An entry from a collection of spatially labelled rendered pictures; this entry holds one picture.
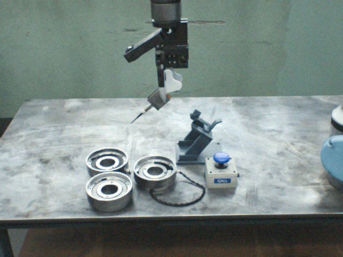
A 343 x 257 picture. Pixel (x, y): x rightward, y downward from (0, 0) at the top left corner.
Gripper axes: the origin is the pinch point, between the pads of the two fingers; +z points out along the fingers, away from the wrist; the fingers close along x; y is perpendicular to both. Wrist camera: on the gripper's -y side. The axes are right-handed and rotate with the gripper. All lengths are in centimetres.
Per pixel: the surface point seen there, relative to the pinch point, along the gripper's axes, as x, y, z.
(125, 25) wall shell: 142, -34, 14
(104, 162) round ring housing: -12.7, -14.7, 13.1
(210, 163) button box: -15.6, 12.4, 11.8
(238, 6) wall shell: 147, 32, 6
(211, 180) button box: -19.8, 12.6, 14.0
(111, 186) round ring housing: -22.9, -11.0, 13.5
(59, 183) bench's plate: -19.4, -24.7, 14.8
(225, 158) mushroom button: -17.5, 15.8, 9.2
